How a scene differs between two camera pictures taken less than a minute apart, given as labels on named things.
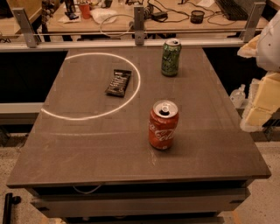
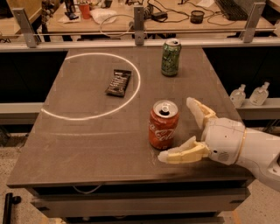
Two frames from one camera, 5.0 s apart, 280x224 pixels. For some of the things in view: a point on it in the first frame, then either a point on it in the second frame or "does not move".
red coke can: x=163 y=122 does not move
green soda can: x=171 y=57 does not move
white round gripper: x=270 y=49 → x=224 y=140
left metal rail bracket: x=31 y=36 does not move
